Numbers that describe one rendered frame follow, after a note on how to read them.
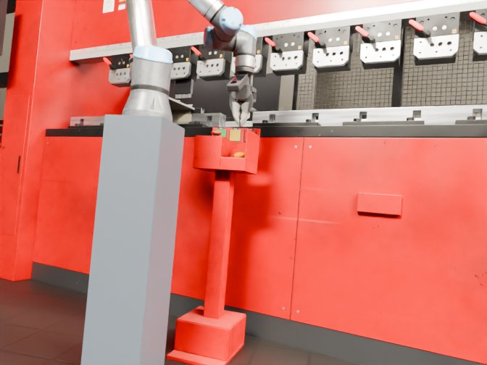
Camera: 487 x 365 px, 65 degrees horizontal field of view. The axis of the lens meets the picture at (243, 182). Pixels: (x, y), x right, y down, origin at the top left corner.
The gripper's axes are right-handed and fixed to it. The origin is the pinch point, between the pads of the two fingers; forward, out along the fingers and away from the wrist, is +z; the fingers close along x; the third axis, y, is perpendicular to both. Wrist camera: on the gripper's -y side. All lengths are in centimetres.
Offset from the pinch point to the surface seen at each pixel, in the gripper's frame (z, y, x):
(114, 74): -32, 52, 94
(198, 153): 12.1, -6.2, 13.0
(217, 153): 11.8, -6.2, 5.6
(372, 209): 29, 12, -48
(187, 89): -22, 47, 46
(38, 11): -66, 41, 139
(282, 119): -6.3, 35.4, -7.9
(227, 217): 34.9, -2.5, 2.1
